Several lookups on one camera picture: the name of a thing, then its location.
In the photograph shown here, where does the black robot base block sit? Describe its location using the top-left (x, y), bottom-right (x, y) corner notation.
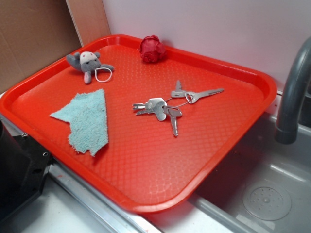
top-left (0, 123), bottom-right (51, 223)

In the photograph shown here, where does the gray plush animal toy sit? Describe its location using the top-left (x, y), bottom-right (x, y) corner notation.
top-left (66, 51), bottom-right (114, 84)

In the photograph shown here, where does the silver key thin left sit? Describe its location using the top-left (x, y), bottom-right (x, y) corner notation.
top-left (136, 109), bottom-right (154, 116)

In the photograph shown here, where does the red plastic tray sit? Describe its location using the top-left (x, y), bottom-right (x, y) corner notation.
top-left (0, 35), bottom-right (277, 213)

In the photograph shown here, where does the silver key large head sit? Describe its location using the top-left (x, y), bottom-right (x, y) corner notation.
top-left (132, 98), bottom-right (167, 121)

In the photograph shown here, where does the silver key lower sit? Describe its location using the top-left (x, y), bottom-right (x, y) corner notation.
top-left (168, 108), bottom-right (182, 137)

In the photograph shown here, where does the silver key upper short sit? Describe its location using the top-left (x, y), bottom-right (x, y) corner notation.
top-left (171, 80), bottom-right (186, 98)

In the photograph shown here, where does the silver key long right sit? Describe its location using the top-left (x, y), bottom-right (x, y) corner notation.
top-left (185, 88), bottom-right (224, 104)

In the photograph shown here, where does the light blue cloth rag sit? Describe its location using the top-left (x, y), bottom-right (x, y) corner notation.
top-left (50, 89), bottom-right (109, 157)

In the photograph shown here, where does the gray plastic sink basin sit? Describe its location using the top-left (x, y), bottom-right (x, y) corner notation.
top-left (147, 114), bottom-right (311, 233)

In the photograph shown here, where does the gray faucet spout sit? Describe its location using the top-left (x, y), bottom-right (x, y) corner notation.
top-left (275, 38), bottom-right (311, 144)

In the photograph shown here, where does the brown cardboard panel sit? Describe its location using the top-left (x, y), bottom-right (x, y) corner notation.
top-left (0, 0), bottom-right (110, 93)

